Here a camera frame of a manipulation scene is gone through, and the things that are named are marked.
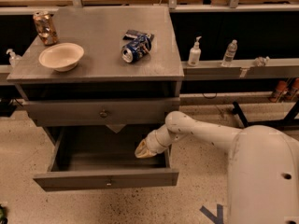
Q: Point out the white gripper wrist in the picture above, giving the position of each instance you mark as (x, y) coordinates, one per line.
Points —
(153, 143)

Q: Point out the grey drawer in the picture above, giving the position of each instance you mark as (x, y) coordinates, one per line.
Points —
(100, 112)
(94, 157)

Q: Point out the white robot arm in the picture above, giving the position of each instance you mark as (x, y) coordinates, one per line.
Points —
(263, 166)

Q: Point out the white cloth in drawer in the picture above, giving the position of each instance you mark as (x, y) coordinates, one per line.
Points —
(116, 128)

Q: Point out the grey drawer cabinet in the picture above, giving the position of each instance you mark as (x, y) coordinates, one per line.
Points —
(101, 73)

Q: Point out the grey top drawer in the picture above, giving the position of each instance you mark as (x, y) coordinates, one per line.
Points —
(100, 112)

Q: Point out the blue pepsi can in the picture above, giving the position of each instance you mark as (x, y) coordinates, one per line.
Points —
(136, 49)

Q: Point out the white pump bottle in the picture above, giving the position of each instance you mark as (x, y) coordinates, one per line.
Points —
(195, 52)

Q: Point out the dark snack packet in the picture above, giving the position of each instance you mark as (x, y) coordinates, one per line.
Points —
(134, 34)

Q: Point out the white bowl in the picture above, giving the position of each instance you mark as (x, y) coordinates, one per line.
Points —
(61, 57)

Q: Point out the clear water bottle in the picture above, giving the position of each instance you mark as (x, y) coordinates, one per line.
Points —
(229, 54)

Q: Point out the crumpled plastic wrapper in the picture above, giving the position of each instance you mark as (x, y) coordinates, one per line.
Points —
(261, 61)

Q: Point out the orange bottle left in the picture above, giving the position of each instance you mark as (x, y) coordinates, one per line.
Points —
(278, 91)

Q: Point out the orange bottle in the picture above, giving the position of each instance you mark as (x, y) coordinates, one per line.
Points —
(278, 91)
(293, 89)

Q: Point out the clear pump bottle left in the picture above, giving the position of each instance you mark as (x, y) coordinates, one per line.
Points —
(13, 57)

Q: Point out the orange bottle right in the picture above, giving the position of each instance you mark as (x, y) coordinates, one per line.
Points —
(293, 89)

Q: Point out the orange soda can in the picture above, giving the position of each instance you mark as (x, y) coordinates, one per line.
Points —
(45, 27)

